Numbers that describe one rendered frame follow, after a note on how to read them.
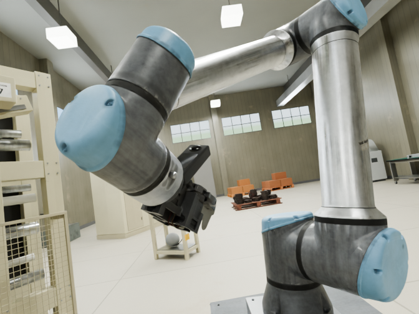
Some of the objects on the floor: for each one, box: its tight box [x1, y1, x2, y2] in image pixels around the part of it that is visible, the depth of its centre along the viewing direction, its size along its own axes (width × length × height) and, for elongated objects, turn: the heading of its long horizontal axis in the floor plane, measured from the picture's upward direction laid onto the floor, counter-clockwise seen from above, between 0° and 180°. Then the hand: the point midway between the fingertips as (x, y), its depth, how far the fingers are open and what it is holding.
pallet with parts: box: [231, 189, 282, 211], centre depth 756 cm, size 97×143×50 cm
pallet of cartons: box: [261, 171, 294, 191], centre depth 1190 cm, size 142×108×79 cm
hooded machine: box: [368, 140, 387, 183], centre depth 910 cm, size 80×68×157 cm
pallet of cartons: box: [227, 179, 254, 197], centre depth 1182 cm, size 131×100×73 cm
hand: (209, 209), depth 56 cm, fingers closed
